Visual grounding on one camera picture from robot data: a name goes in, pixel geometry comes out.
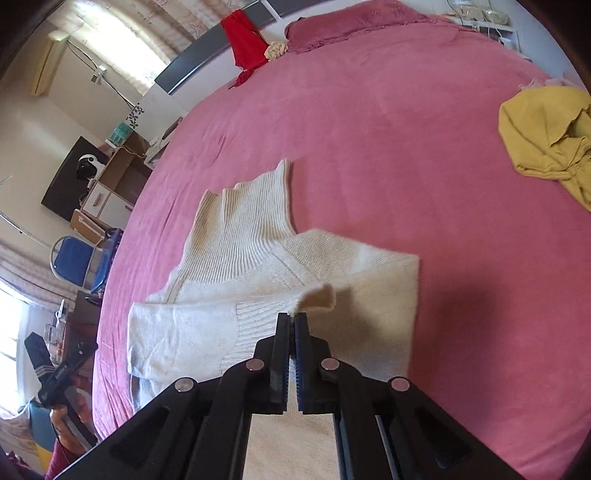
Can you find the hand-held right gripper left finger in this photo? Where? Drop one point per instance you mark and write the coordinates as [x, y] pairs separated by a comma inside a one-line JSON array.
[[284, 369]]

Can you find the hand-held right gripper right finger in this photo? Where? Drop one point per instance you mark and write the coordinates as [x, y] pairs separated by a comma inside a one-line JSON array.
[[300, 369]]

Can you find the cream knit sweater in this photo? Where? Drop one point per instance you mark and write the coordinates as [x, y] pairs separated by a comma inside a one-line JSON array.
[[231, 258]]

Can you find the person's left forearm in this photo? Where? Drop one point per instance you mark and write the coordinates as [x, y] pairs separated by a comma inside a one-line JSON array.
[[57, 464]]

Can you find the person's left hand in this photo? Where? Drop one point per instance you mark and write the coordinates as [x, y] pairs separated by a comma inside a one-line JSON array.
[[69, 429]]

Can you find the dark wooden desk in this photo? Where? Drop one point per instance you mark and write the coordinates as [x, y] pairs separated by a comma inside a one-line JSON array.
[[85, 314]]

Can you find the blue chair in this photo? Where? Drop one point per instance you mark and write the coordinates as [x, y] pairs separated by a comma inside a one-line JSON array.
[[71, 258]]

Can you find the cardboard box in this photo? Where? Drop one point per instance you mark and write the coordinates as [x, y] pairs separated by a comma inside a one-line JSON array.
[[83, 226]]

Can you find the black television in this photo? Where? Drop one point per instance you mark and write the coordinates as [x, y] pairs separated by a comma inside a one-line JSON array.
[[62, 184]]

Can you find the white round device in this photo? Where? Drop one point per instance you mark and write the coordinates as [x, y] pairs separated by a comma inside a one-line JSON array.
[[92, 164]]

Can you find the wooden cabinet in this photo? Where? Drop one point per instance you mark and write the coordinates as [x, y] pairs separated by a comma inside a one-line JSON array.
[[117, 168]]

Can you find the pink bed blanket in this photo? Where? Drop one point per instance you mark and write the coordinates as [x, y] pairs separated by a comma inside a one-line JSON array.
[[392, 161]]

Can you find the teal box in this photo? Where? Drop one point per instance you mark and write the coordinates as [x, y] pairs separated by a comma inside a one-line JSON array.
[[120, 133]]

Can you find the beige air conditioner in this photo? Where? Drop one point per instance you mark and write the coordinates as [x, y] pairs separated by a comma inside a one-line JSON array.
[[48, 62]]

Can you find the grey headboard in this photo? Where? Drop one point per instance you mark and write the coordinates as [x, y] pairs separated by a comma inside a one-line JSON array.
[[198, 64]]

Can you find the cream fabric scrunchie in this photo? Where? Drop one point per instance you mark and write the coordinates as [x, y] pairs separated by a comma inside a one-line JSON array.
[[275, 50]]

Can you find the red garment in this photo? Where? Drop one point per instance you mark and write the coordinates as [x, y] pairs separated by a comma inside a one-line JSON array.
[[244, 41]]

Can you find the yellow garment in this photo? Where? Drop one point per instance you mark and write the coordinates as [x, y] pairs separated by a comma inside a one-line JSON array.
[[535, 134]]

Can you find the pink pillow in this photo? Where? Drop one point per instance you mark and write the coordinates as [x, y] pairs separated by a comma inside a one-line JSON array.
[[351, 23]]

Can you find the patterned curtain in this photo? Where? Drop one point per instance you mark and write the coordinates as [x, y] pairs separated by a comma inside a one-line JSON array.
[[152, 27]]

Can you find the light pink garment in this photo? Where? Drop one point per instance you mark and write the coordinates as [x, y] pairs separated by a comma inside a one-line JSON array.
[[554, 83]]

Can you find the black flower wall sticker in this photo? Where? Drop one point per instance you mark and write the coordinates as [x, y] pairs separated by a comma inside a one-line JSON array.
[[136, 115]]

